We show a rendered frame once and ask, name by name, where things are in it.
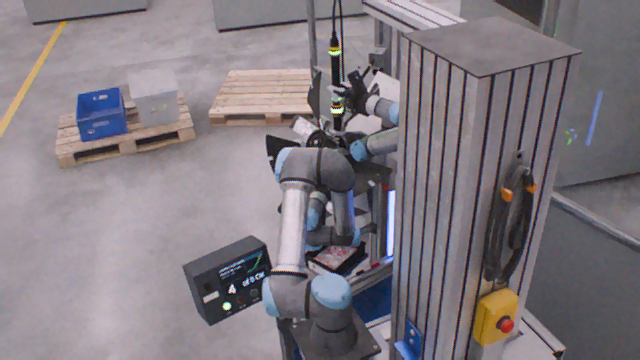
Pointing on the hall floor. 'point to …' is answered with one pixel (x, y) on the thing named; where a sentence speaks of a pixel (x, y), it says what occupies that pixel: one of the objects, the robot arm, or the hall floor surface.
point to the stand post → (378, 216)
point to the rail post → (286, 346)
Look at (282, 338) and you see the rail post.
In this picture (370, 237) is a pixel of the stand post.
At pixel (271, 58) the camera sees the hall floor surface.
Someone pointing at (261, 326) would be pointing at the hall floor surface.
